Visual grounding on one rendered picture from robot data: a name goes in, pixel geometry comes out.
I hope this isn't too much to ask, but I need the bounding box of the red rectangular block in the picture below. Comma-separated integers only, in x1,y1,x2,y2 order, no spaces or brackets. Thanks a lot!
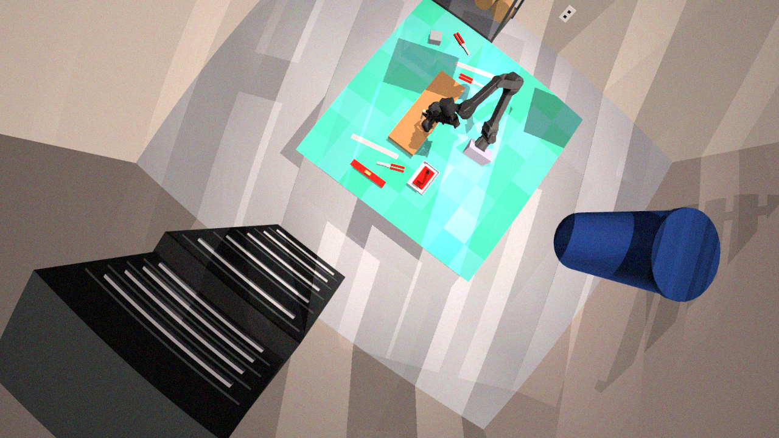
413,166,435,189

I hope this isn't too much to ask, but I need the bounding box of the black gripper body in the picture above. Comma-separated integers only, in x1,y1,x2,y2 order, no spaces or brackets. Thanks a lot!
421,111,444,132

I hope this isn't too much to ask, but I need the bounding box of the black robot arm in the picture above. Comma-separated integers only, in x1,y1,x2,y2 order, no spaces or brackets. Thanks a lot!
427,72,524,152

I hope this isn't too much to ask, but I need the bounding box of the white flat bar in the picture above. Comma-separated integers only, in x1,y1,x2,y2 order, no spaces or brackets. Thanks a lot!
455,61,495,79
351,134,399,159

